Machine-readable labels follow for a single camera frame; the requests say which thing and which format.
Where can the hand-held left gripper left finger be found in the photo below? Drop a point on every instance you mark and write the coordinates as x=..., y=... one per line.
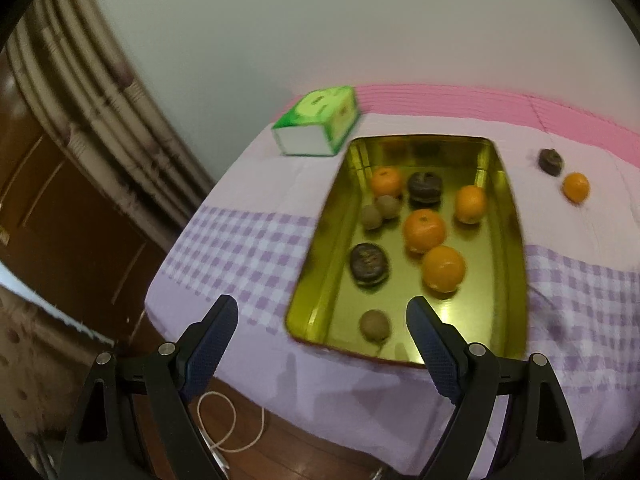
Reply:
x=207, y=355

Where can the beige patterned curtain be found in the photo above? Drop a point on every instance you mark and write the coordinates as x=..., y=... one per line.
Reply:
x=100, y=85

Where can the red and gold tin box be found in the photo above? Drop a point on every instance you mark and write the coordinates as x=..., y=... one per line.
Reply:
x=485, y=290

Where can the large mandarin orange with stem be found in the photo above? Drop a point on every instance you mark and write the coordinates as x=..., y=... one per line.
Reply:
x=424, y=230

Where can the pink and purple checked sheet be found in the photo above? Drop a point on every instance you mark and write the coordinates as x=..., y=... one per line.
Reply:
x=240, y=250

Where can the dark brown round fruit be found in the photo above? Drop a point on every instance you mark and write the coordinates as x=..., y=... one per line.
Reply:
x=551, y=161
x=369, y=262
x=424, y=187

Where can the green tissue pack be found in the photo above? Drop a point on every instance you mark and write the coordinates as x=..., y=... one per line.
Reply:
x=320, y=110

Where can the small brown round fruit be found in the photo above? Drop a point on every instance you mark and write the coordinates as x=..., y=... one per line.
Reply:
x=370, y=217
x=390, y=206
x=375, y=325

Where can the brown wooden door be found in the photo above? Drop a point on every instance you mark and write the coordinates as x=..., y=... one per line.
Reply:
x=65, y=220

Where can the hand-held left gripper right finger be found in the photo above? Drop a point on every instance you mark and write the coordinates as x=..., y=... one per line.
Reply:
x=435, y=350

